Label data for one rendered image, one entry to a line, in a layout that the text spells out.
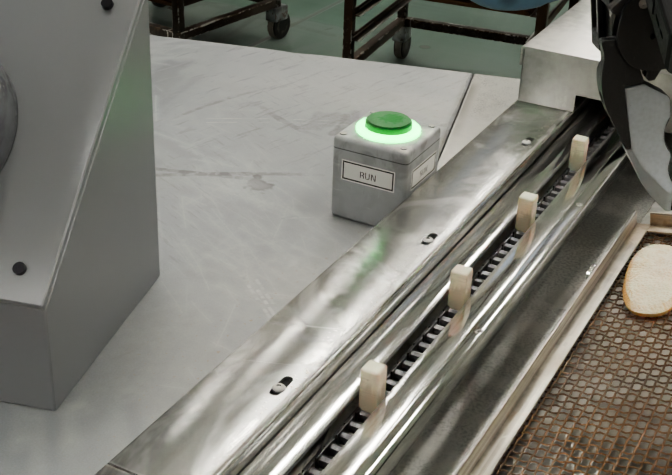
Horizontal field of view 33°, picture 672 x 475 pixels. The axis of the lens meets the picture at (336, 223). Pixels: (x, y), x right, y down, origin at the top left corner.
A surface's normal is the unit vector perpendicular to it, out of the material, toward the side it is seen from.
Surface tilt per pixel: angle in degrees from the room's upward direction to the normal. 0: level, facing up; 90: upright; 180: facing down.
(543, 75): 90
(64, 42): 40
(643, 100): 85
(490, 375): 0
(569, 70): 90
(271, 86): 0
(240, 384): 0
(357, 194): 90
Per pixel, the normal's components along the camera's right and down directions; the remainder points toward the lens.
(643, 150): 0.00, 0.39
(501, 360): 0.04, -0.88
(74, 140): -0.13, -0.39
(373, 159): -0.47, 0.40
